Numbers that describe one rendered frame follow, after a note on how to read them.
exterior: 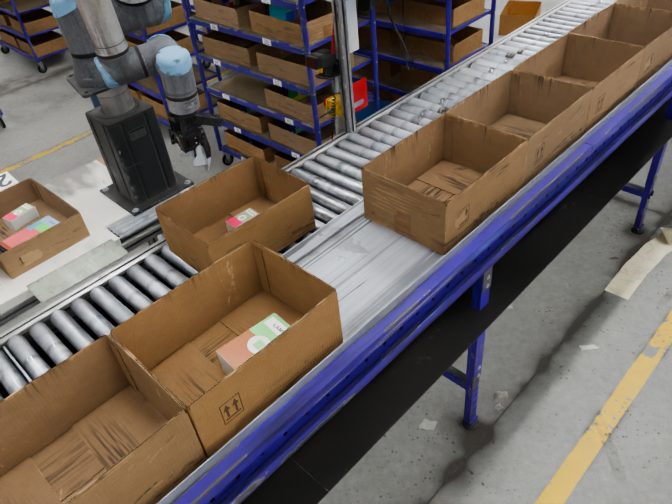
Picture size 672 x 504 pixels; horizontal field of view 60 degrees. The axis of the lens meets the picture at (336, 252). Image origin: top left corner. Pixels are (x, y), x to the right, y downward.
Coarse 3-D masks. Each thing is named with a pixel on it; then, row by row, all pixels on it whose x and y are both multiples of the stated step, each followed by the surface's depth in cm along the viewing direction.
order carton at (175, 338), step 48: (192, 288) 133; (240, 288) 144; (288, 288) 140; (144, 336) 128; (192, 336) 139; (288, 336) 117; (336, 336) 131; (192, 384) 128; (240, 384) 112; (288, 384) 125
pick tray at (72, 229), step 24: (0, 192) 209; (24, 192) 216; (48, 192) 208; (0, 216) 213; (72, 216) 193; (0, 240) 202; (48, 240) 189; (72, 240) 196; (0, 264) 186; (24, 264) 187
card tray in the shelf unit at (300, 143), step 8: (272, 120) 323; (280, 120) 328; (272, 128) 321; (280, 128) 315; (328, 128) 330; (272, 136) 325; (280, 136) 319; (288, 136) 314; (296, 136) 309; (304, 136) 325; (312, 136) 325; (328, 136) 321; (288, 144) 318; (296, 144) 313; (304, 144) 307; (312, 144) 302; (304, 152) 311
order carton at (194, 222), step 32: (256, 160) 198; (192, 192) 186; (224, 192) 196; (256, 192) 206; (288, 192) 193; (160, 224) 183; (192, 224) 192; (224, 224) 197; (256, 224) 172; (288, 224) 182; (192, 256) 175
